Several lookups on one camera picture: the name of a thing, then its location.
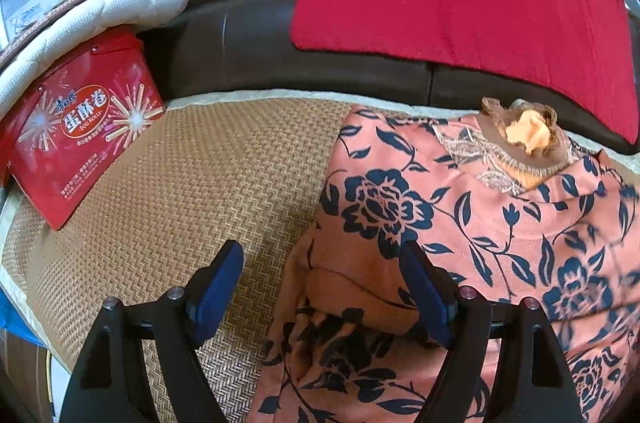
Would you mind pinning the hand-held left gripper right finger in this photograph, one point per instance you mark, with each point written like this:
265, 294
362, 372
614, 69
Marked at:
425, 290

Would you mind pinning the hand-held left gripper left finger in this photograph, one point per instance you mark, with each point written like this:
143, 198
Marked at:
220, 283

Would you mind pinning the pink floral garment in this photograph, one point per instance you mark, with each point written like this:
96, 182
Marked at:
480, 223

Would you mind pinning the woven rattan mat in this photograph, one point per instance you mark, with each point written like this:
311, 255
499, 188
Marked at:
200, 183

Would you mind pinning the blue plastic bag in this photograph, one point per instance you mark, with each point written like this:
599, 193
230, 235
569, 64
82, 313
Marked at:
15, 318

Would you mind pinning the red snack tin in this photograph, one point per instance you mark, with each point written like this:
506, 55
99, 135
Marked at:
82, 123

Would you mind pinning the white quilted cushion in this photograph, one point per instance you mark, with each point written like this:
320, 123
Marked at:
85, 28

